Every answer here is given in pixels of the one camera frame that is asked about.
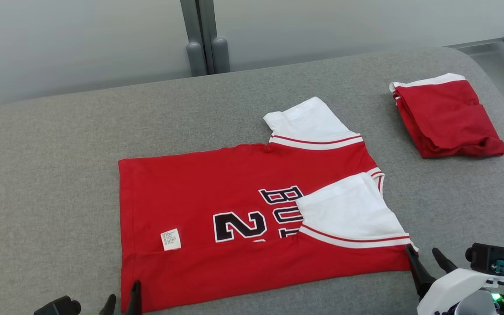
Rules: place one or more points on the red shorts white stripe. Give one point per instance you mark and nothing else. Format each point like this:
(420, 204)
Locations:
(449, 118)

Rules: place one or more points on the grey rounded partition foot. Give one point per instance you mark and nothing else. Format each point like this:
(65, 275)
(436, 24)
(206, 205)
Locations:
(196, 59)
(220, 54)

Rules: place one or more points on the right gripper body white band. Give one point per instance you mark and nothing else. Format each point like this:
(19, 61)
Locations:
(444, 291)

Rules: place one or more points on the right white grey robot arm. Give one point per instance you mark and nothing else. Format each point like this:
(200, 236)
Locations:
(475, 304)

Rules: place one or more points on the grey partition frame post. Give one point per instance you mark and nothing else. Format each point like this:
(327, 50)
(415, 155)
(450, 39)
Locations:
(201, 22)

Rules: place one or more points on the left black wrist camera box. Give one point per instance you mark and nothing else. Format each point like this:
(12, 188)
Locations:
(57, 306)

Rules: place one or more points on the right black wrist camera box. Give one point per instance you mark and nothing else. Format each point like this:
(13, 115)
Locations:
(488, 258)

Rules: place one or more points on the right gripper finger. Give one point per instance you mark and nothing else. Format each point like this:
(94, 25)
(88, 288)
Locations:
(420, 275)
(444, 262)

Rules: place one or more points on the red white basketball jersey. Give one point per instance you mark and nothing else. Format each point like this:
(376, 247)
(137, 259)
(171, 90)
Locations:
(190, 188)

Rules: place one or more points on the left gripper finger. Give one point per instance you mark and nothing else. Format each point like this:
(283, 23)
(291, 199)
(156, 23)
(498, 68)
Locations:
(108, 306)
(134, 302)

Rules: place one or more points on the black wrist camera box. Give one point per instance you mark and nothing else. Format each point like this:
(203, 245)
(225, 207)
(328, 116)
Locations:
(488, 258)
(57, 306)

